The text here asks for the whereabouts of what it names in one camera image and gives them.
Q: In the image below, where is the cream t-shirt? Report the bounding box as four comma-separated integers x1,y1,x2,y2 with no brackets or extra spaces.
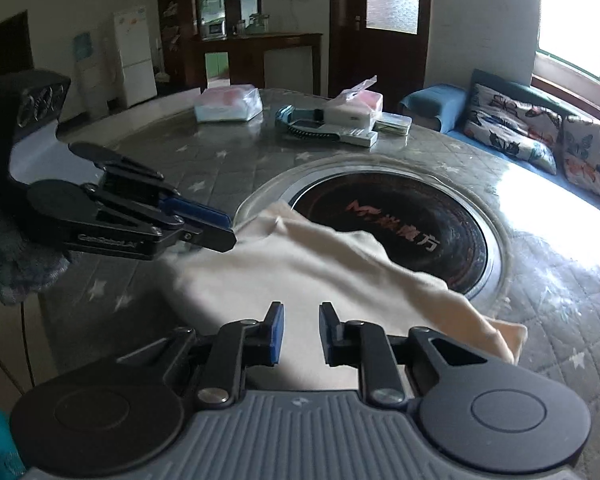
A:
155,202,528,390

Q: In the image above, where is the grey patterned sleeve forearm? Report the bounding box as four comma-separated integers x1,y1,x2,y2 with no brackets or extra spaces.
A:
0,214,71,306

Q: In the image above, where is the water dispenser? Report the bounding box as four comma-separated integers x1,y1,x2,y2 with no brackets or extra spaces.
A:
72,32,108,120

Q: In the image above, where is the plastic bag with tissues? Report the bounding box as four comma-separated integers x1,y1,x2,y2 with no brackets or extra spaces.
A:
194,84,263,122

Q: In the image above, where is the white refrigerator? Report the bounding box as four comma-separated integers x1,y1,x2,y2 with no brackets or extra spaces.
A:
112,6,157,108

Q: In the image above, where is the round glass induction cooker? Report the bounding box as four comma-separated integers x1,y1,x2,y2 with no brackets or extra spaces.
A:
235,155,510,312

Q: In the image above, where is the microwave oven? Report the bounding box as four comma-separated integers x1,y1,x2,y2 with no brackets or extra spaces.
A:
201,18,226,40

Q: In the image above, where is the dark wooden counter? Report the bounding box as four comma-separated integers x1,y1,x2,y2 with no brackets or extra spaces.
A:
194,32,322,94

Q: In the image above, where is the quilted grey star tablecloth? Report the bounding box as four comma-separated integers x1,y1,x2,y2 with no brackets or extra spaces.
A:
40,86,600,480

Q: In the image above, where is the dark wooden cabinet shelf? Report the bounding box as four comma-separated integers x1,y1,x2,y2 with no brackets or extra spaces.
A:
158,0,261,92

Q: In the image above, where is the teal black wristband device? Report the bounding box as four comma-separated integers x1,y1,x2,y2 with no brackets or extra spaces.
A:
275,105,340,142

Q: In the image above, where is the flat white green box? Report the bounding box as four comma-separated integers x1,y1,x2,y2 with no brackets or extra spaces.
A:
338,113,413,148

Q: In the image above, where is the white box with pink bag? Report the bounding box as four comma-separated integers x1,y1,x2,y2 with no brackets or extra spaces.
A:
324,76,384,130

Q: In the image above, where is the blue cushion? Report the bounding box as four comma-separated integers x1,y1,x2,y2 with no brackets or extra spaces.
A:
398,84,467,133

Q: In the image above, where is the butterfly print pillow left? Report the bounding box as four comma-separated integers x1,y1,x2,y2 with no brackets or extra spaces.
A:
463,84,562,174

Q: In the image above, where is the butterfly print pillow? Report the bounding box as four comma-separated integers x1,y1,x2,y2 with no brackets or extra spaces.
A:
562,116,600,196
463,84,562,174

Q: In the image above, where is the butterfly print pillow right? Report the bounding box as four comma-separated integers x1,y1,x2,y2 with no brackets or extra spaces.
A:
562,116,600,196

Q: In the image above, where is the dark teal sofa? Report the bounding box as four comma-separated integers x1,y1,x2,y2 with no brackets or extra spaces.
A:
396,68,600,221

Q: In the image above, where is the dark wooden door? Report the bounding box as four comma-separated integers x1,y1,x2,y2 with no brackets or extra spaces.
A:
328,0,431,110

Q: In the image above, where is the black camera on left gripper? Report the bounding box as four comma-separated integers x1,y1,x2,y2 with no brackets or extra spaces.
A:
0,70,71,143

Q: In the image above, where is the window with frame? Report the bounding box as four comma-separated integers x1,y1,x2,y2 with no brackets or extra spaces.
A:
532,0,600,118

